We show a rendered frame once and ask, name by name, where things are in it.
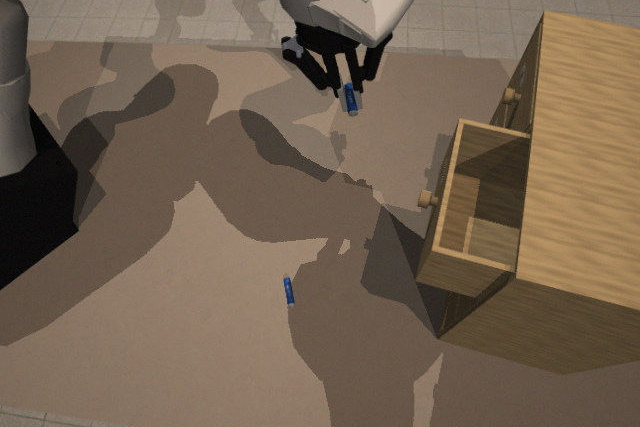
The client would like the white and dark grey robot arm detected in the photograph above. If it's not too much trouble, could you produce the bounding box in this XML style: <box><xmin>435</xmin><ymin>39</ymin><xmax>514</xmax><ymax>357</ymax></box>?
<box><xmin>0</xmin><ymin>0</ymin><xmax>414</xmax><ymax>177</ymax></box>

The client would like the dark blue battery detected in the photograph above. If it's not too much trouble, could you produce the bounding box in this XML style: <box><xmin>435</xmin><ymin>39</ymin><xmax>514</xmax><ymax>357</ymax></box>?
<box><xmin>284</xmin><ymin>278</ymin><xmax>295</xmax><ymax>307</ymax></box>

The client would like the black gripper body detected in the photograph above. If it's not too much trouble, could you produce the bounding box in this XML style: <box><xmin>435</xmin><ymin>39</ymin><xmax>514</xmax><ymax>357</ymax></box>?
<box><xmin>294</xmin><ymin>21</ymin><xmax>351</xmax><ymax>55</ymax></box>

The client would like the small wooden chest of drawers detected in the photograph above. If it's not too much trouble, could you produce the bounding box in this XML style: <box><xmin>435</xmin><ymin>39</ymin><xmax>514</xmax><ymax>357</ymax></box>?
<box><xmin>438</xmin><ymin>10</ymin><xmax>640</xmax><ymax>375</ymax></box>

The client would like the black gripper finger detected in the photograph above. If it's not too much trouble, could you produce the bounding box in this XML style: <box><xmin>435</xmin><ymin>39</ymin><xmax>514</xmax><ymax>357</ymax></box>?
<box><xmin>281</xmin><ymin>34</ymin><xmax>348</xmax><ymax>112</ymax></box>
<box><xmin>342</xmin><ymin>32</ymin><xmax>393</xmax><ymax>110</ymax></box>

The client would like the blue aa battery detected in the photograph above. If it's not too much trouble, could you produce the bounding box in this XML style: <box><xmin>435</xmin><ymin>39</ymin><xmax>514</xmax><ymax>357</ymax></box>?
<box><xmin>344</xmin><ymin>83</ymin><xmax>358</xmax><ymax>117</ymax></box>

